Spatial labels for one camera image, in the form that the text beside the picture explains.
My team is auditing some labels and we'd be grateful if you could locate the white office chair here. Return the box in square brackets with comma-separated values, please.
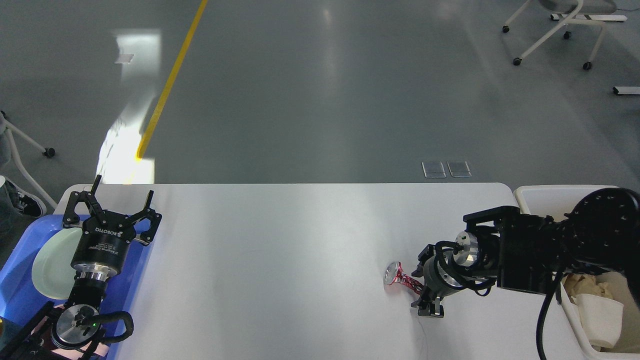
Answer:
[512, 0, 618, 71]

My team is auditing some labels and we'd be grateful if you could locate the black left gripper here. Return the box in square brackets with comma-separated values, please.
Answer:
[61, 175, 163, 278]

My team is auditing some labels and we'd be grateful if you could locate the floor socket cover left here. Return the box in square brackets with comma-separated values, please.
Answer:
[422, 161, 447, 179]

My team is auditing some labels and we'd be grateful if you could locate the black white sneaker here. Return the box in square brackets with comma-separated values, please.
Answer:
[5, 177, 47, 218]

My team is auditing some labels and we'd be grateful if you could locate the beige plastic bin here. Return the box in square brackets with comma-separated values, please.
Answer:
[513, 184, 639, 360]

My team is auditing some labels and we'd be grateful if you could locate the white bar on floor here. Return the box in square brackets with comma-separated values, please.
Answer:
[612, 86, 640, 96]

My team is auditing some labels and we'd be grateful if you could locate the floor socket cover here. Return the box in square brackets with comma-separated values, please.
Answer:
[446, 161, 473, 178]
[422, 161, 447, 179]

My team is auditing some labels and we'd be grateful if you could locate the light green plate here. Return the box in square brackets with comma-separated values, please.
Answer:
[31, 228, 83, 300]

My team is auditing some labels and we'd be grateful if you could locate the floor socket cover right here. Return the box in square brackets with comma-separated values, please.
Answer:
[446, 161, 473, 178]

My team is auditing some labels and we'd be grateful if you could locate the white chair base left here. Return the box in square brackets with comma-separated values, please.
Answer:
[0, 111, 58, 210]

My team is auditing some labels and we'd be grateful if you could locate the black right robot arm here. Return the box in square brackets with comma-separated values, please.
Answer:
[411, 187, 640, 360]

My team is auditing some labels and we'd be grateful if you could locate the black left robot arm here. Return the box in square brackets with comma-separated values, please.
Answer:
[1, 175, 163, 360]

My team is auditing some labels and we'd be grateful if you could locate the paper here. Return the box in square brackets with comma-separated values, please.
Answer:
[562, 273, 614, 300]

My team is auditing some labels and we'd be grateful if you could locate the white paper cup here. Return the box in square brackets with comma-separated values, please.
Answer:
[571, 293, 624, 349]

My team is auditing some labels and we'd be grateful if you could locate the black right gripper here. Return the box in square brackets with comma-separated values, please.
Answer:
[411, 231, 486, 318]

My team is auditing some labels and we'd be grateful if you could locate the red snack wrapper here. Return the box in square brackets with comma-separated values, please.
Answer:
[382, 260, 425, 295]

